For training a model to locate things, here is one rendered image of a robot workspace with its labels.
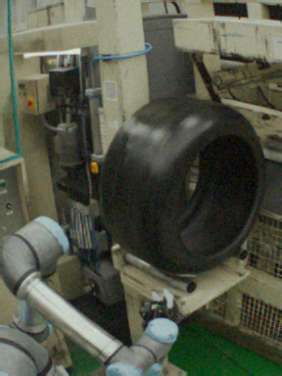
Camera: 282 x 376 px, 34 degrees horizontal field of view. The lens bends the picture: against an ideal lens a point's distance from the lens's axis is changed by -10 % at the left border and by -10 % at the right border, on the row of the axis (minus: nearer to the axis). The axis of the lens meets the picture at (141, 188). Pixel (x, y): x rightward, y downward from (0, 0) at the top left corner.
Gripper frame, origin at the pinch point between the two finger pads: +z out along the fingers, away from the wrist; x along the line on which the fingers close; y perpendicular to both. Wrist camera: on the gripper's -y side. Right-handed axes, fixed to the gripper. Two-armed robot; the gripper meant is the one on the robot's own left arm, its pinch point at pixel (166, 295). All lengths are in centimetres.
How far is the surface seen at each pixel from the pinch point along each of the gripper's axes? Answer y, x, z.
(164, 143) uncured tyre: 36.2, -12.3, 22.5
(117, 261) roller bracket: -6.6, 27.5, 35.8
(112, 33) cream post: 70, -4, 59
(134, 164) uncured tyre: 33.6, -1.9, 21.6
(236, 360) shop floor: -111, 11, 55
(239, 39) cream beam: 52, -46, 53
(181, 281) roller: -10.9, 1.8, 19.2
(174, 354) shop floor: -100, 46, 62
